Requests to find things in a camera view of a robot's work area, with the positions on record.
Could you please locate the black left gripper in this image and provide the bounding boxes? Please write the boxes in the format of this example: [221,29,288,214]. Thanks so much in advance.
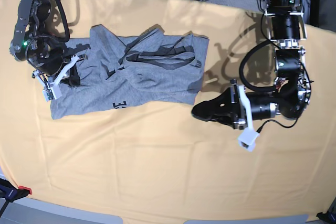
[191,87,284,130]

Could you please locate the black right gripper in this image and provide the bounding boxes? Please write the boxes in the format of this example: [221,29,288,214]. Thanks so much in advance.
[27,49,81,87]

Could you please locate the grey t-shirt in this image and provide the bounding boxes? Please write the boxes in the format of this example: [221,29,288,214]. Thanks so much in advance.
[50,25,209,120]

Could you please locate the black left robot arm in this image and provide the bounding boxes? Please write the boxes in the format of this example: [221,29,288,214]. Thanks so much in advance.
[192,0,311,130]

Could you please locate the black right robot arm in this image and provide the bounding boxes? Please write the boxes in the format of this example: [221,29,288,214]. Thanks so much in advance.
[9,0,72,84]

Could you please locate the yellow table cloth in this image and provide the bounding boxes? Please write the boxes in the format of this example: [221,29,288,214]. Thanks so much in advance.
[1,0,335,223]

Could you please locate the clamp with red tip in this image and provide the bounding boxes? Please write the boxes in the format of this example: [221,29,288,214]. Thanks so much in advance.
[1,179,32,202]

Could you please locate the black box far right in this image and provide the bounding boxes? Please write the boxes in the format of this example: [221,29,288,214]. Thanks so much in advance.
[310,0,320,27]

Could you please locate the black clamp bottom right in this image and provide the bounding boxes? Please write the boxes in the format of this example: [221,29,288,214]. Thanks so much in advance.
[316,202,335,224]

